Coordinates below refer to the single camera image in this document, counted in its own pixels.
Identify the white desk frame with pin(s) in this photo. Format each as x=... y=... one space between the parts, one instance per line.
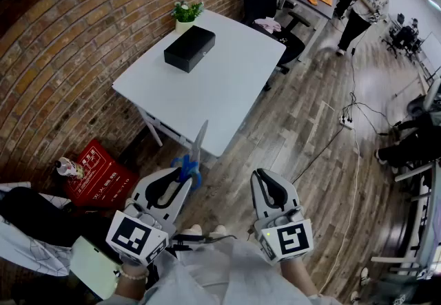
x=413 y=173

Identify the person's right forearm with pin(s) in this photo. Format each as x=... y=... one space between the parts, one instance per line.
x=298 y=279

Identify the pink cloth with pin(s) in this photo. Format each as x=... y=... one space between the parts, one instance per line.
x=268 y=24

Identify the white power strip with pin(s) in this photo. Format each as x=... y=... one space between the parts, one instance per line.
x=345 y=122

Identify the person's shoe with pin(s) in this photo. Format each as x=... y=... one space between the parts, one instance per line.
x=218 y=230
x=193 y=229

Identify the white drink bottle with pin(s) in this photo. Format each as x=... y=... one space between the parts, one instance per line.
x=70 y=168

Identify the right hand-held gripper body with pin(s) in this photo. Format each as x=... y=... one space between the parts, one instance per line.
x=293 y=240

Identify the white patterned cloth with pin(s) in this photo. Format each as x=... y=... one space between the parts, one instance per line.
x=31 y=255

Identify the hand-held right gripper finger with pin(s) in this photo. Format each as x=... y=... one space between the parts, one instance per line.
x=256 y=193
x=290 y=190

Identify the person's left forearm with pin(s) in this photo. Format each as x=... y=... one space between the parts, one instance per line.
x=131 y=288

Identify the person's left shoe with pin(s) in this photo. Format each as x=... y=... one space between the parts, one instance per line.
x=193 y=229

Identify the black storage box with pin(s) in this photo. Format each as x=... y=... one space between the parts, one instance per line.
x=189 y=45

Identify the person's right shoe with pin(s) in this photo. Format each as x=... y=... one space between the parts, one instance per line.
x=218 y=230

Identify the potted green plant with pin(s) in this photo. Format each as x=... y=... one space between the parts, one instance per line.
x=186 y=14

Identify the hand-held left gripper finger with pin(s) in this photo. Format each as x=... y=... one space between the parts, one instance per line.
x=143 y=184
x=181 y=192

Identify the person's grey clothing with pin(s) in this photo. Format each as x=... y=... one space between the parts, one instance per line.
x=220 y=272

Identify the grey standing fan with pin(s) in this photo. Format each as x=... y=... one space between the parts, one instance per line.
x=430 y=97

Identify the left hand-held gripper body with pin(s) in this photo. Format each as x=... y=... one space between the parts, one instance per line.
x=131 y=236

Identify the white table frame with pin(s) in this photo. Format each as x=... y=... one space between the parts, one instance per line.
x=151 y=124

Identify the red box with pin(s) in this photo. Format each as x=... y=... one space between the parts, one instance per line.
x=103 y=179

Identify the white cabinet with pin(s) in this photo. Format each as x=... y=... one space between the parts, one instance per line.
x=93 y=265

